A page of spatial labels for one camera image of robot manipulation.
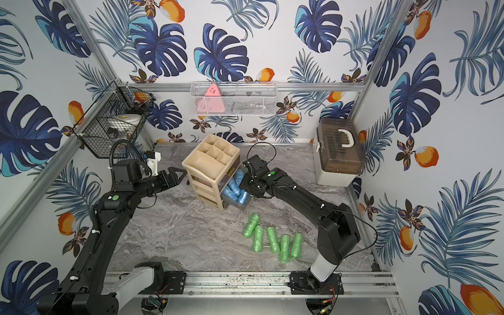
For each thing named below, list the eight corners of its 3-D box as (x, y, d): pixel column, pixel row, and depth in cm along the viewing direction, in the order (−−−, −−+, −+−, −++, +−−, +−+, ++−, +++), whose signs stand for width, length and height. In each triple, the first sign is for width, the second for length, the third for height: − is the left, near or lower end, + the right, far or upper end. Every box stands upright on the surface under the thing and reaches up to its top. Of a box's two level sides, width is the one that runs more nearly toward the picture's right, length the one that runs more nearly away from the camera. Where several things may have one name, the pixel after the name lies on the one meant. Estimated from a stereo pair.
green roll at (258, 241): (253, 252, 84) (253, 250, 82) (253, 228, 90) (253, 226, 89) (263, 252, 84) (264, 250, 82) (263, 228, 90) (263, 226, 89)
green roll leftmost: (241, 235, 88) (241, 233, 86) (250, 214, 95) (250, 212, 92) (251, 239, 87) (251, 237, 85) (260, 218, 94) (260, 215, 91)
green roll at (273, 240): (271, 254, 83) (271, 253, 81) (266, 228, 90) (266, 227, 88) (279, 253, 83) (280, 251, 82) (274, 227, 90) (274, 225, 89)
